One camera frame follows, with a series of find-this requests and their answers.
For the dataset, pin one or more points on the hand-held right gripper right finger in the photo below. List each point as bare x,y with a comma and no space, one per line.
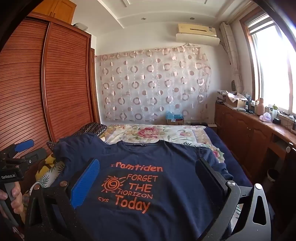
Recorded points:
211,178

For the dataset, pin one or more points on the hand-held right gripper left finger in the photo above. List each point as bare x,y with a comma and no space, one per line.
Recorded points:
85,183

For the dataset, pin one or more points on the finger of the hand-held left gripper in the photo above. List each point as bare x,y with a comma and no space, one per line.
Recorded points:
35,155
24,145

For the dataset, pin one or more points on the navy printed t-shirt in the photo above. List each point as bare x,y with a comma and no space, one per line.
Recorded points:
175,208

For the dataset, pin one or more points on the person's left hand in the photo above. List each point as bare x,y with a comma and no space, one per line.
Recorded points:
16,198

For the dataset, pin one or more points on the navy blue blanket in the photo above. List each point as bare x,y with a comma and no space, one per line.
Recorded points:
226,150

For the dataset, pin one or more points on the wooden sideboard cabinet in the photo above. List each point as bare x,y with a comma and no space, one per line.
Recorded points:
242,129

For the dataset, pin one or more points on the cardboard box with blue contents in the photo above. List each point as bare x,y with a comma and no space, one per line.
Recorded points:
174,118

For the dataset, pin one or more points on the floral bed sheet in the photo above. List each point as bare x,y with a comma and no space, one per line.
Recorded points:
143,133

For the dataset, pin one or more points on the wooden slatted wardrobe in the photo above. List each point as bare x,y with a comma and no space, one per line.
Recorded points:
67,81

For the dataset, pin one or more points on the lilac plastic bag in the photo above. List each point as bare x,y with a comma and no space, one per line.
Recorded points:
265,117

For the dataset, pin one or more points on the stack of small boxes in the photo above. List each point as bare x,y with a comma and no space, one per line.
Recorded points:
221,96

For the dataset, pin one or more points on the open cardboard box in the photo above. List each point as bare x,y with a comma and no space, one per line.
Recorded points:
235,99

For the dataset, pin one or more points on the small black box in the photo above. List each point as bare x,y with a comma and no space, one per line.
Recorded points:
276,121

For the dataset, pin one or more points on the clear bottle with green cap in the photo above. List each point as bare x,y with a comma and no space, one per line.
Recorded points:
274,112

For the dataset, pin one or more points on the circle-patterned sheer curtain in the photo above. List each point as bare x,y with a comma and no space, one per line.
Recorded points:
150,92

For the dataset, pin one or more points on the window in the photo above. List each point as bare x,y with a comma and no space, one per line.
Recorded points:
272,69

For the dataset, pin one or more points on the tied patterned window curtain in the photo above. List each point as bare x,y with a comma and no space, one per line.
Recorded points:
231,51

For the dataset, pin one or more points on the white box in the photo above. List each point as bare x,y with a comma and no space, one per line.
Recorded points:
81,26

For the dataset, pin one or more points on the wooden overhead cabinet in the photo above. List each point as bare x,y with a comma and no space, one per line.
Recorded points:
57,9

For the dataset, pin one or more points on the white air conditioner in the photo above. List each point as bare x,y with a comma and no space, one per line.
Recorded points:
196,32

